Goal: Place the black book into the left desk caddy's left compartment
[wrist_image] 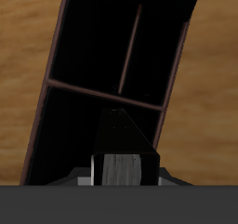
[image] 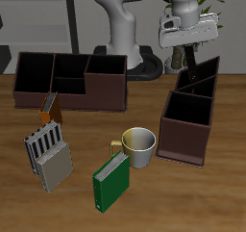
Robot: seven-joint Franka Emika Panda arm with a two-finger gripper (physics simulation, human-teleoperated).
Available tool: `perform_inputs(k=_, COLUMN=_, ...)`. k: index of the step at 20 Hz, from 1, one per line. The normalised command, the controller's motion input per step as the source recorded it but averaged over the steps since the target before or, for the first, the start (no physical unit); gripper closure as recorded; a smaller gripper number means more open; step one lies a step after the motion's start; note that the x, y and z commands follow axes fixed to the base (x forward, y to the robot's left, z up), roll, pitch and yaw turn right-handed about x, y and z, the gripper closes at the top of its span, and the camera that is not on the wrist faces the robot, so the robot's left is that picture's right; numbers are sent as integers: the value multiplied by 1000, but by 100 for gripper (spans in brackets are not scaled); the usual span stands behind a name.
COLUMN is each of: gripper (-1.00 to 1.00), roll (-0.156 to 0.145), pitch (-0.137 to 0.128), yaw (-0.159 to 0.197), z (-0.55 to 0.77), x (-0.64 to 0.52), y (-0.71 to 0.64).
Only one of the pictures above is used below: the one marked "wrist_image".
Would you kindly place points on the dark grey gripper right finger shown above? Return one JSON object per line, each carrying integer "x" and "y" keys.
{"x": 167, "y": 178}

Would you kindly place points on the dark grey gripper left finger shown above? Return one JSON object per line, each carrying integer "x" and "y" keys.
{"x": 81, "y": 177}

